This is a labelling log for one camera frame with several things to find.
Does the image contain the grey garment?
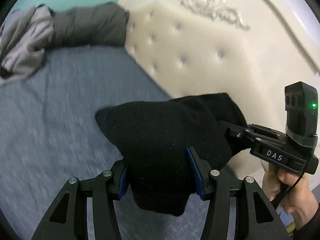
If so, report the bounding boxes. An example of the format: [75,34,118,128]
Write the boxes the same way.
[0,5,38,63]

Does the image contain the lilac garment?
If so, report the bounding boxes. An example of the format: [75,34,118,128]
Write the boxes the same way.
[0,5,55,81]

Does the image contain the person's right hand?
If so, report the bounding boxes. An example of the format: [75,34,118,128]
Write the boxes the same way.
[262,167,318,228]

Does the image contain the cream tufted headboard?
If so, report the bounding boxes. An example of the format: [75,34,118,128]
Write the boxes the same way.
[117,0,320,188]

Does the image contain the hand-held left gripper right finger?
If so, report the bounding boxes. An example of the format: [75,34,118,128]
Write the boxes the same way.
[185,146,290,240]

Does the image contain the person's right forearm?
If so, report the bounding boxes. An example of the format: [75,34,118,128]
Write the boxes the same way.
[294,200,320,240]

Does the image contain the black cable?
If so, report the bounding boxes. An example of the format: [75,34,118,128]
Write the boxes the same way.
[274,164,307,209]

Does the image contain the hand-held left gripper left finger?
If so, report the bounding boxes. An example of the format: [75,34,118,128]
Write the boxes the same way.
[31,159,129,240]

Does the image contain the dark grey duvet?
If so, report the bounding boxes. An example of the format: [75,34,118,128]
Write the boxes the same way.
[49,2,130,48]

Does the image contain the blue-grey bed sheet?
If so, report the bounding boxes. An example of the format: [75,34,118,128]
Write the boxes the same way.
[0,46,250,240]

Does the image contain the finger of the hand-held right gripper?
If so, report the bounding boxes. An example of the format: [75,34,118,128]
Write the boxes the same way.
[246,123,285,138]
[224,126,261,148]

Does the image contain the black sweater with white trim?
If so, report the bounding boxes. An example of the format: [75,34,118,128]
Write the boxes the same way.
[95,92,248,217]

